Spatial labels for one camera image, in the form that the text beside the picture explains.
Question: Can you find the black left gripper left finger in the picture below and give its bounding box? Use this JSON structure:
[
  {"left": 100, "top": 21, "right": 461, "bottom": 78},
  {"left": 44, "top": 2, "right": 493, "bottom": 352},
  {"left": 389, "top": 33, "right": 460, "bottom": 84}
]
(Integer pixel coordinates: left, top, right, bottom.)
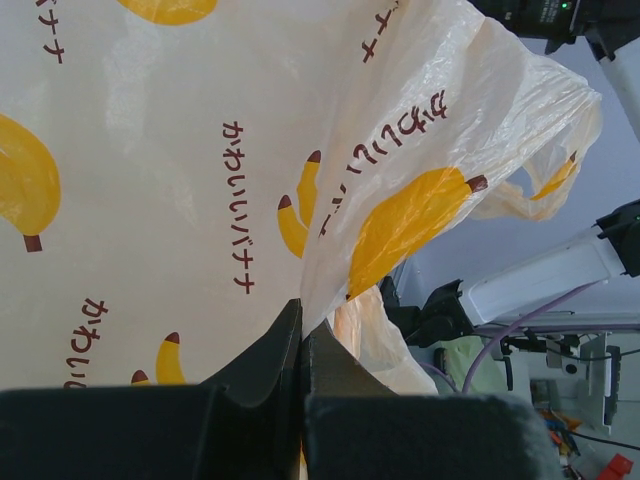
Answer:
[{"left": 1, "top": 300, "right": 302, "bottom": 479}]

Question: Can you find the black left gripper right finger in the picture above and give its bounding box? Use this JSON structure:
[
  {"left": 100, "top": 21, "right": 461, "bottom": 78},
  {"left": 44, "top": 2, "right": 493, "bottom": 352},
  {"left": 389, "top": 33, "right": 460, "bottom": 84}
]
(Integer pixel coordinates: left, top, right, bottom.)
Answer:
[{"left": 301, "top": 324, "right": 562, "bottom": 479}]

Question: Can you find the banana print plastic bag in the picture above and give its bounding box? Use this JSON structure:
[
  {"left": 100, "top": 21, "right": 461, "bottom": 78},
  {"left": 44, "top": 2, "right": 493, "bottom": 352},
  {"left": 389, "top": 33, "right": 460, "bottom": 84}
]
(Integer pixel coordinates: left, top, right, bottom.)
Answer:
[{"left": 1, "top": 1, "right": 601, "bottom": 389}]

